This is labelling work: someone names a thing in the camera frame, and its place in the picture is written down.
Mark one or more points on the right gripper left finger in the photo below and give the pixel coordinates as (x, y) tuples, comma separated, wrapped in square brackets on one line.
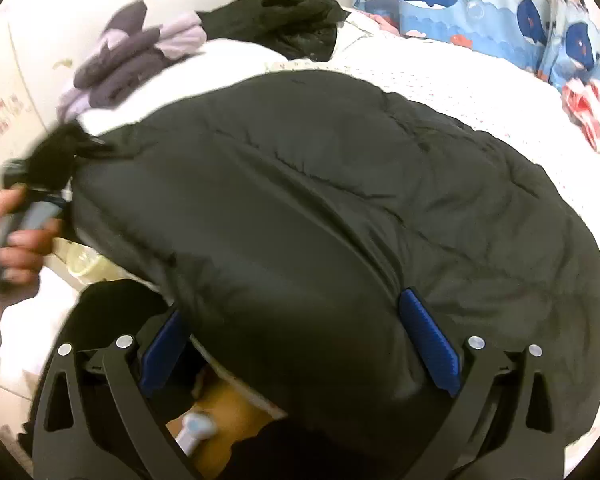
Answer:
[(94, 418)]

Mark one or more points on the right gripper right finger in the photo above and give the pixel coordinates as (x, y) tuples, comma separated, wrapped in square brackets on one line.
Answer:
[(503, 423)]

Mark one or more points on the black puffer jacket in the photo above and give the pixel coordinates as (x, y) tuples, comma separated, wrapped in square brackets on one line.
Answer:
[(286, 214)]

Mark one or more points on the person left hand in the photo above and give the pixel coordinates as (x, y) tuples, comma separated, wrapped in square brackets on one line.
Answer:
[(22, 258)]

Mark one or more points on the purple folded garment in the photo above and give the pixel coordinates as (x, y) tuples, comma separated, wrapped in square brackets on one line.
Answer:
[(126, 55)]

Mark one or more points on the white duvet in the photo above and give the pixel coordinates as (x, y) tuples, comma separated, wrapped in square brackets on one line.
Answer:
[(218, 64)]

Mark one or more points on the black crumpled garment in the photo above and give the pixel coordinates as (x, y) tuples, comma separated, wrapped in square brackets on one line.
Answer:
[(292, 28)]

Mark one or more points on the pink checked cloth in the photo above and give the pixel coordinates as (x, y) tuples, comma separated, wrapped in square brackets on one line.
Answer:
[(581, 100)]

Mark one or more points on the white striped quilt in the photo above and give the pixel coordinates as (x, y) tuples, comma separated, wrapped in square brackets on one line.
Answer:
[(430, 55)]

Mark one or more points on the cherry print bed sheet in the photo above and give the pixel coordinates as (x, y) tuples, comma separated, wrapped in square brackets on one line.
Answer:
[(549, 139)]

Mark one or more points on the blue whale curtain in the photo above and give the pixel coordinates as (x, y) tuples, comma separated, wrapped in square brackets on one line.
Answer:
[(556, 39)]

